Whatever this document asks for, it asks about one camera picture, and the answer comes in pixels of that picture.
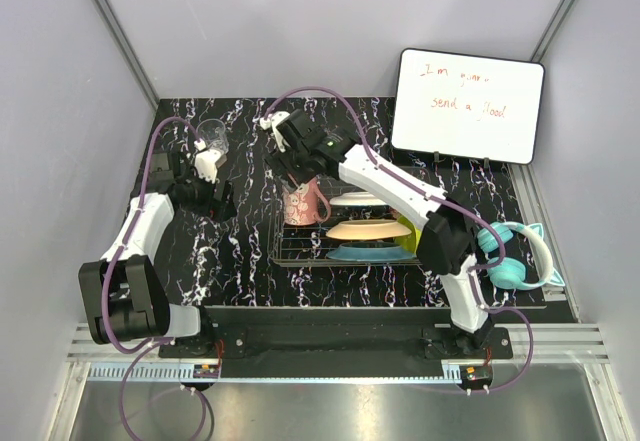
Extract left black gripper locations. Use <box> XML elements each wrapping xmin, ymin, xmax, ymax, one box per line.
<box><xmin>180</xmin><ymin>164</ymin><xmax>236</xmax><ymax>223</ymax></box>

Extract pink mug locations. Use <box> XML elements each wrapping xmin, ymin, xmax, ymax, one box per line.
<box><xmin>283</xmin><ymin>178</ymin><xmax>332</xmax><ymax>227</ymax></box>

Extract white watermelon pattern plate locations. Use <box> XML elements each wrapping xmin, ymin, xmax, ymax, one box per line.
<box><xmin>329</xmin><ymin>191</ymin><xmax>387</xmax><ymax>207</ymax></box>

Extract clear drinking glass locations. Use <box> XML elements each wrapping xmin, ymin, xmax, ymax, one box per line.
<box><xmin>195</xmin><ymin>118</ymin><xmax>229</xmax><ymax>155</ymax></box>

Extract black wire dish rack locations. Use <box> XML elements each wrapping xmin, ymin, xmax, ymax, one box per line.
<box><xmin>269</xmin><ymin>178</ymin><xmax>417</xmax><ymax>267</ymax></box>

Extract orange bird plate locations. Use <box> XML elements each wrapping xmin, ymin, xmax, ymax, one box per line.
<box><xmin>327</xmin><ymin>219</ymin><xmax>412</xmax><ymax>241</ymax></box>

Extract teal scalloped plate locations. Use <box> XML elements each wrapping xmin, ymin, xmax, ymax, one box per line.
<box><xmin>326</xmin><ymin>241</ymin><xmax>415</xmax><ymax>262</ymax></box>

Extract lime green bowl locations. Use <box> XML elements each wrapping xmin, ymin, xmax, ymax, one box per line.
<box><xmin>394</xmin><ymin>215</ymin><xmax>421</xmax><ymax>254</ymax></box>

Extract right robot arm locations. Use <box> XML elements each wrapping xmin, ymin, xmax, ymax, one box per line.
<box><xmin>259</xmin><ymin>110</ymin><xmax>493</xmax><ymax>358</ymax></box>

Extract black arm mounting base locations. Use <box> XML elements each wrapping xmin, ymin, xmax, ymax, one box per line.
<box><xmin>160</xmin><ymin>306</ymin><xmax>513</xmax><ymax>360</ymax></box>

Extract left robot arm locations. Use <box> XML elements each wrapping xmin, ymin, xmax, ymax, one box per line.
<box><xmin>78</xmin><ymin>148</ymin><xmax>237</xmax><ymax>357</ymax></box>

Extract black marble pattern mat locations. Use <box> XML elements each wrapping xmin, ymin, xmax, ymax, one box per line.
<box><xmin>153</xmin><ymin>97</ymin><xmax>522</xmax><ymax>308</ymax></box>

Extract white whiteboard with red writing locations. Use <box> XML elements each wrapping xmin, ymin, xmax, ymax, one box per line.
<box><xmin>391</xmin><ymin>48</ymin><xmax>545</xmax><ymax>165</ymax></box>

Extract teal headphones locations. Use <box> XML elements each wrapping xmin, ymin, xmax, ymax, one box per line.
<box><xmin>476</xmin><ymin>220</ymin><xmax>565</xmax><ymax>292</ymax></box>

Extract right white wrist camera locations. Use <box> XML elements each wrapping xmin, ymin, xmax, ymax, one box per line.
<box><xmin>259</xmin><ymin>111</ymin><xmax>290</xmax><ymax>152</ymax></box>

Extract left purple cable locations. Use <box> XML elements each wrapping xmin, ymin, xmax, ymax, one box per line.
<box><xmin>99</xmin><ymin>116</ymin><xmax>216</xmax><ymax>437</ymax></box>

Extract purple cable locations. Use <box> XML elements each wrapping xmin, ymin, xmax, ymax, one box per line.
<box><xmin>99</xmin><ymin>116</ymin><xmax>216</xmax><ymax>437</ymax></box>
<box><xmin>264</xmin><ymin>86</ymin><xmax>536</xmax><ymax>392</ymax></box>

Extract grey slotted cable duct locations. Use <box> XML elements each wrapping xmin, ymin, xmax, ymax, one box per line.
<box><xmin>89</xmin><ymin>360</ymin><xmax>493</xmax><ymax>386</ymax></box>

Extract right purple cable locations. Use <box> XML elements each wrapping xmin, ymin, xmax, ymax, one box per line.
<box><xmin>264</xmin><ymin>86</ymin><xmax>536</xmax><ymax>392</ymax></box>

